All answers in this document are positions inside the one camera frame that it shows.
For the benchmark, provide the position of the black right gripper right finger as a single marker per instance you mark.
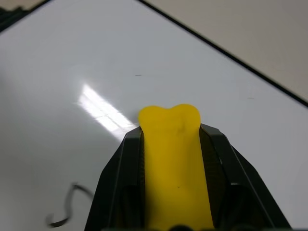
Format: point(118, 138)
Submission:
point(240, 183)

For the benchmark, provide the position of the yellow whiteboard eraser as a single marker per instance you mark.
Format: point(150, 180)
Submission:
point(174, 168)

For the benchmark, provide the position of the black-framed whiteboard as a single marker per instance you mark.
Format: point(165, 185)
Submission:
point(96, 72)

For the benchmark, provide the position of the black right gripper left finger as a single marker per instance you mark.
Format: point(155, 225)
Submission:
point(115, 183)

